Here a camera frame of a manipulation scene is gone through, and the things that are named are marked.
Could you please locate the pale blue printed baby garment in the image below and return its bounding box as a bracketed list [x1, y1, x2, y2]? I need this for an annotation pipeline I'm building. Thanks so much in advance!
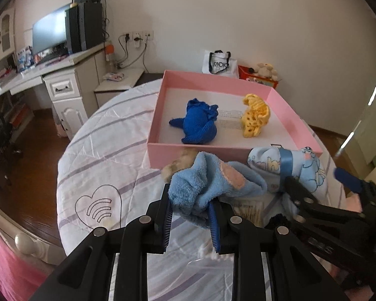
[247, 147, 328, 224]

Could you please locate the light blue fleece cloth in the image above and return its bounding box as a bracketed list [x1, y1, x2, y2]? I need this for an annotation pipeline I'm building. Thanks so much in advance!
[168, 152, 267, 228]

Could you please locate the yellow crocheted toy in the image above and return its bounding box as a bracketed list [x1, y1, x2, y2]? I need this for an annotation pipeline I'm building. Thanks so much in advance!
[241, 94, 270, 138]

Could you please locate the beige fabric scrunchie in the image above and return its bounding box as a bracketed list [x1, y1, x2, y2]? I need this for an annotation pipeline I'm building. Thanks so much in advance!
[161, 147, 198, 183]

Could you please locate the royal blue knitted pouch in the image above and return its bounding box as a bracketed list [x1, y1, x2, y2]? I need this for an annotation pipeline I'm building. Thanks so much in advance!
[169, 98, 219, 145]

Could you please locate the bag of cotton swabs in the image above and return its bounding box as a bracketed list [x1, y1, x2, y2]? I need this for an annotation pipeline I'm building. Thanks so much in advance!
[232, 200, 268, 228]

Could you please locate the pink bedding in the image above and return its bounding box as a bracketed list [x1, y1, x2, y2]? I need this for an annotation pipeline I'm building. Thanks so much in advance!
[0, 236, 47, 300]

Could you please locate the white striped quilted cover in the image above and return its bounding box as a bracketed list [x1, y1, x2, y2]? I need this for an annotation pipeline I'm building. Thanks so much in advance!
[56, 80, 348, 301]

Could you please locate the pink shallow cardboard box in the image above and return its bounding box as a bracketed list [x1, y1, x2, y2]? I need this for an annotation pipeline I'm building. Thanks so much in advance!
[147, 71, 323, 169]

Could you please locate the cream plush toy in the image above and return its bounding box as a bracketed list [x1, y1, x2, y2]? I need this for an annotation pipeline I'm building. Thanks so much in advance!
[254, 63, 278, 81]

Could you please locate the red toy box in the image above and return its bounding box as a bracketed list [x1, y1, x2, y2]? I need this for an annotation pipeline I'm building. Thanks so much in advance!
[238, 65, 279, 89]

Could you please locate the white tote bag black print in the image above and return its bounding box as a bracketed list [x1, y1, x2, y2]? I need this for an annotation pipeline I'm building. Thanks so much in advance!
[202, 50, 239, 78]

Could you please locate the white desk with drawers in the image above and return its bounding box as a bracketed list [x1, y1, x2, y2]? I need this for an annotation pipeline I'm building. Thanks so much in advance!
[0, 43, 107, 139]

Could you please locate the low white side cabinet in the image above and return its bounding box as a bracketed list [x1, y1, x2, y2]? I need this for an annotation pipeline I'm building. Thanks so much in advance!
[94, 68, 144, 107]

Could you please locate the orange cap bottle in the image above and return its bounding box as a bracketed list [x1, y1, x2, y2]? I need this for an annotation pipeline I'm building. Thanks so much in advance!
[104, 44, 114, 71]

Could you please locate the black computer monitor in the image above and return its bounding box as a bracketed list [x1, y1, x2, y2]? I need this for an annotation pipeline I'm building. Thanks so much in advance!
[32, 4, 70, 55]

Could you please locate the white glass door cabinet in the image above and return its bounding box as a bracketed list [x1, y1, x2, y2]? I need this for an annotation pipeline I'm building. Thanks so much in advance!
[0, 8, 15, 61]

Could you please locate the black computer tower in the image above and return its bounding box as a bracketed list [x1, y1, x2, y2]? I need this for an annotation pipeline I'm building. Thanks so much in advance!
[65, 2, 104, 54]

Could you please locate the wall power outlet strip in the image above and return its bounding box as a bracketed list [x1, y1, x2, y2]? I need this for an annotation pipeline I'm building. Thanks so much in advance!
[121, 30, 154, 41]

